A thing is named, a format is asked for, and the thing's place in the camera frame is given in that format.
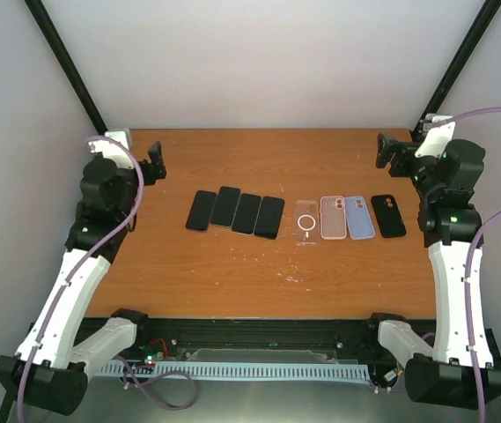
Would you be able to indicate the right black frame post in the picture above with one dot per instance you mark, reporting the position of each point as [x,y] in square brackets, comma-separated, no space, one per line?
[476,31]

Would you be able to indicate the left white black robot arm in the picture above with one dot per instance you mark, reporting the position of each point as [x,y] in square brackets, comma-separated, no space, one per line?
[51,370]

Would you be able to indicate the empty black phone case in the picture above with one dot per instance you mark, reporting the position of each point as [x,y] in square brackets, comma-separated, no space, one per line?
[388,216]

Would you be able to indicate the pink phone case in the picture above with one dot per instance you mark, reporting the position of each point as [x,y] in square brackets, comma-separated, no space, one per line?
[332,218]

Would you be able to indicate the phone with maroon edge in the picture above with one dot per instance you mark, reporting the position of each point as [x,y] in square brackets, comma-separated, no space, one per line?
[201,210]

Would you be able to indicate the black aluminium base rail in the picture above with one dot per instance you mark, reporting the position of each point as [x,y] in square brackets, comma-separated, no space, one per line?
[346,339]

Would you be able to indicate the clear magsafe phone case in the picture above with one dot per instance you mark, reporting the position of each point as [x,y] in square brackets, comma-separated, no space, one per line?
[307,221]

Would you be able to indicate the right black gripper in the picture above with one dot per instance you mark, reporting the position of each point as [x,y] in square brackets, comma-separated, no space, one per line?
[385,155]

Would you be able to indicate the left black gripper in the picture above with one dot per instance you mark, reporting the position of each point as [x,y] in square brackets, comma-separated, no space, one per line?
[150,176]

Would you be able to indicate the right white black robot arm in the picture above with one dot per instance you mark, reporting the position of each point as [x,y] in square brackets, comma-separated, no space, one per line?
[457,369]

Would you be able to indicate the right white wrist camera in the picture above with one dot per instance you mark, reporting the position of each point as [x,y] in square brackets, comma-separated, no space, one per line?
[438,132]

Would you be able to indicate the black phone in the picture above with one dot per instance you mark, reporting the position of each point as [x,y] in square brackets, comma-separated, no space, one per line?
[225,206]
[269,218]

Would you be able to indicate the black frame post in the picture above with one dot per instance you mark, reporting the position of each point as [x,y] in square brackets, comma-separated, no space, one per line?
[476,31]
[62,55]

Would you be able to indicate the left black frame post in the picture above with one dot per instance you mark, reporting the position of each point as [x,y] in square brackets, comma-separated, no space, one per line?
[62,55]

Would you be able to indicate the light blue slotted cable duct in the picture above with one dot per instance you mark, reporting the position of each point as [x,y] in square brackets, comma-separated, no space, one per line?
[255,372]

